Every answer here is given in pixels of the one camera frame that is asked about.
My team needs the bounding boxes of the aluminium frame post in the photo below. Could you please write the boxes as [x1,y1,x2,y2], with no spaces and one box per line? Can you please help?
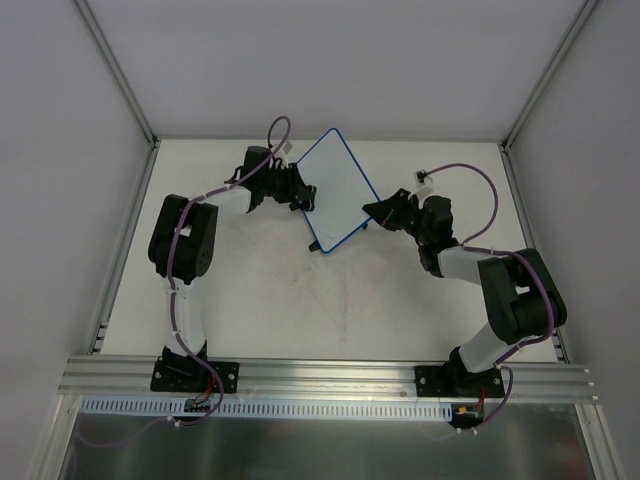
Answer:
[74,0,160,147]
[500,0,601,149]

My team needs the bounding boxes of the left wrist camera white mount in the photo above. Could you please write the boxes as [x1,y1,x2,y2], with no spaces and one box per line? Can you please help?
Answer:
[272,140,293,169]

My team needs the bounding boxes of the right aluminium frame post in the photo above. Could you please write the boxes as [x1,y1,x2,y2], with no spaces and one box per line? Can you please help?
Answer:
[500,0,601,149]

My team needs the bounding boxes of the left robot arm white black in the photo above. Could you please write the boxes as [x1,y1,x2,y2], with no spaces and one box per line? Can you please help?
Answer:
[148,146,317,390]

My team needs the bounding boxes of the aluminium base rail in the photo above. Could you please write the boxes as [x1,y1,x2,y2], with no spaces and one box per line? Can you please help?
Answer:
[57,355,600,404]

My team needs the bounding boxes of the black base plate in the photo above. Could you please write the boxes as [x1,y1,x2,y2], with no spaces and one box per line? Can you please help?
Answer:
[414,365,505,399]
[150,360,240,394]

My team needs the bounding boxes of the blue framed whiteboard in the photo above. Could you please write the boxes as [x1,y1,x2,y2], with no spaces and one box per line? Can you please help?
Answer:
[296,128,380,249]

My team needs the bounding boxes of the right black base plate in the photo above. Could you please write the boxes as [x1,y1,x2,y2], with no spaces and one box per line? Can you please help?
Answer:
[414,365,505,399]

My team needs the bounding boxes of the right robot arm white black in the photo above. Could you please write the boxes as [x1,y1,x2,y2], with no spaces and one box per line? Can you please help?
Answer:
[363,189,567,398]

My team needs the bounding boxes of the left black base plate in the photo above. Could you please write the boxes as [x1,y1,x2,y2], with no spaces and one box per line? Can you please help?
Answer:
[150,360,240,394]

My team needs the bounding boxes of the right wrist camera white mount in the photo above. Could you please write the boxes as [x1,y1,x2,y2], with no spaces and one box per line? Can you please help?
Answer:
[412,170,435,202]

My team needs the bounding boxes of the left aluminium frame post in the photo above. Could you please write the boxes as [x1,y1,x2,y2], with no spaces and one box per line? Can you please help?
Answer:
[74,0,160,147]

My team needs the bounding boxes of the white slotted cable duct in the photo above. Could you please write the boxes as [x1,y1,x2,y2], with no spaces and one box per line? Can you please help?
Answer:
[80,395,453,423]

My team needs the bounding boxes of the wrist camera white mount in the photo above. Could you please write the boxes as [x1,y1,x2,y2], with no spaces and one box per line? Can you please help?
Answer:
[412,170,435,202]
[272,140,293,169]

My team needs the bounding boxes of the black whiteboard eraser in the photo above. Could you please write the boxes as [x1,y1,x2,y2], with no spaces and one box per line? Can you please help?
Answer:
[299,185,317,212]

